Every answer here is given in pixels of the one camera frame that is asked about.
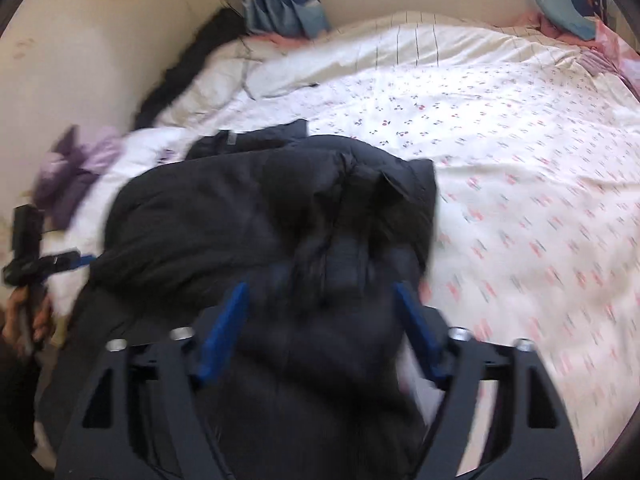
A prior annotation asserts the black puffer down jacket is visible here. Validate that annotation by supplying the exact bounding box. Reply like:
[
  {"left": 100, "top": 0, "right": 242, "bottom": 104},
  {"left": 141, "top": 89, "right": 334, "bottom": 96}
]
[{"left": 39, "top": 122, "right": 437, "bottom": 479}]

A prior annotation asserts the black garment by wall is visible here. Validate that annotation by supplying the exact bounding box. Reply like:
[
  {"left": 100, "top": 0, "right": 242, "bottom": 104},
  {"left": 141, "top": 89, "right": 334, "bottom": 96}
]
[{"left": 131, "top": 6, "right": 246, "bottom": 130}]

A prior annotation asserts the white cherry print bed quilt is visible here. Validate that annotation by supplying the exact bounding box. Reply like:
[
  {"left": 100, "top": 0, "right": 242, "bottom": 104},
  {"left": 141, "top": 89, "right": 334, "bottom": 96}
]
[{"left": 44, "top": 12, "right": 639, "bottom": 474}]

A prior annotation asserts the person left hand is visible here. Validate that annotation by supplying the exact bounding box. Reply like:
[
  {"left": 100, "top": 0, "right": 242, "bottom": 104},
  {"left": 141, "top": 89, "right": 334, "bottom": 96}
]
[{"left": 2, "top": 287, "right": 53, "bottom": 358}]

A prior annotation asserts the purple folded garment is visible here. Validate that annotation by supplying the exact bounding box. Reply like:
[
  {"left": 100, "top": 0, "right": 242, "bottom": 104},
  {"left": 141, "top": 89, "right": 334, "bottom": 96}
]
[{"left": 32, "top": 125, "right": 122, "bottom": 231}]

